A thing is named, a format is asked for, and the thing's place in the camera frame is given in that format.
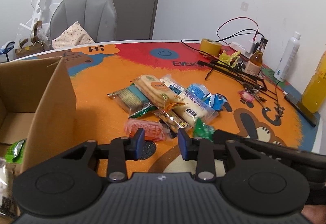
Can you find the round biscuit sleeve packet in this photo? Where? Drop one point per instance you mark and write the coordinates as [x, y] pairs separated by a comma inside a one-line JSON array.
[[157, 92]]

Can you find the brown paper bag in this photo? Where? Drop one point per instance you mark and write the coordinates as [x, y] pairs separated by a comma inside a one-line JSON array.
[[31, 42]]

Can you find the white power strip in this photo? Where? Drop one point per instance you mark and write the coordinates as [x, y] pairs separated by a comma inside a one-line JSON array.
[[246, 50]]

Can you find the dotted beige cushion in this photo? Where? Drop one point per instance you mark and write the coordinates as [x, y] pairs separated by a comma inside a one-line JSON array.
[[75, 35]]

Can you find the pink wafer snack packet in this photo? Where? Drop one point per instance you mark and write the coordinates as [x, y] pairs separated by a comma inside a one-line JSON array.
[[153, 131]]

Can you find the person's right hand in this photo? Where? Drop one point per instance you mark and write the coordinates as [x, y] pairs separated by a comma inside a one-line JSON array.
[[315, 213]]

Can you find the black wire rack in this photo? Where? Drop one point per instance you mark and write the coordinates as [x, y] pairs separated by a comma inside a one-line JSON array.
[[246, 80]]

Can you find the green candy packet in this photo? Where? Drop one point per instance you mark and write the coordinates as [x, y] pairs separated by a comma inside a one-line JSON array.
[[203, 130]]

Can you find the key bunch with pink charm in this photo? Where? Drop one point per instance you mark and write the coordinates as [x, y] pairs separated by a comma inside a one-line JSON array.
[[249, 94]]

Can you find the colourful cartoon table mat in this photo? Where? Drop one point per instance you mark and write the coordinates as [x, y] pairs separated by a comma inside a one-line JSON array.
[[97, 71]]

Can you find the teal cracker packet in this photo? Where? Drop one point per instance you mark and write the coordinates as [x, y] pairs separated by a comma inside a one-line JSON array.
[[130, 99]]

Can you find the small brown snack packet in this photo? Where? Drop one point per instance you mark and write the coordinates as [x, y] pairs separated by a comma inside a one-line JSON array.
[[172, 120]]

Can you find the long white bread packet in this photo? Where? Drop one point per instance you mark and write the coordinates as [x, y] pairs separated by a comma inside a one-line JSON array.
[[194, 107]]

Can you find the yellow tape roll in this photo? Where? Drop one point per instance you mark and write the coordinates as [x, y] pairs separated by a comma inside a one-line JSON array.
[[210, 47]]

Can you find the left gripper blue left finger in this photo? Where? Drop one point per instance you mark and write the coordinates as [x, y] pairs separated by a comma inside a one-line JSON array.
[[137, 143]]

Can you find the orange juice bottle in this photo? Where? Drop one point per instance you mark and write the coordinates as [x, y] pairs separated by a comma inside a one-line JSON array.
[[314, 94]]

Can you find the blue snack packet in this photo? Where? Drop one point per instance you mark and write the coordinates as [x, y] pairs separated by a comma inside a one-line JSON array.
[[215, 101]]

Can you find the black phone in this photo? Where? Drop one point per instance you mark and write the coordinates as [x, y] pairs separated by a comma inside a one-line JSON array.
[[308, 116]]

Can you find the black shoe rack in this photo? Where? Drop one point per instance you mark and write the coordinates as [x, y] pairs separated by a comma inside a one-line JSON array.
[[6, 48]]

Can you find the brown cardboard box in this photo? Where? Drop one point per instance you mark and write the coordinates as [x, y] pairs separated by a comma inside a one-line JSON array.
[[38, 105]]

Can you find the amber sauce bottle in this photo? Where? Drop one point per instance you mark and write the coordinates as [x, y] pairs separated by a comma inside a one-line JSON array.
[[254, 63]]

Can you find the grey padded chair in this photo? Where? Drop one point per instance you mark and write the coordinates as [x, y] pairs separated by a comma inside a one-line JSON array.
[[97, 17]]

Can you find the yellow plastic bag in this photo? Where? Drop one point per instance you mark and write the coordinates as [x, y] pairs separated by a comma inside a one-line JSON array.
[[230, 60]]

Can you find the white spray bottle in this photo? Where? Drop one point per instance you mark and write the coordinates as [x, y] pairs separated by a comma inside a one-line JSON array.
[[288, 57]]

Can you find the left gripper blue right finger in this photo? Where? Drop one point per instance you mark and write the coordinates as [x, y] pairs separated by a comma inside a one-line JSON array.
[[185, 144]]

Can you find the white perforated rack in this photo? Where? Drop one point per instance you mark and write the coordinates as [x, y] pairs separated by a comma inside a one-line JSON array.
[[43, 10]]

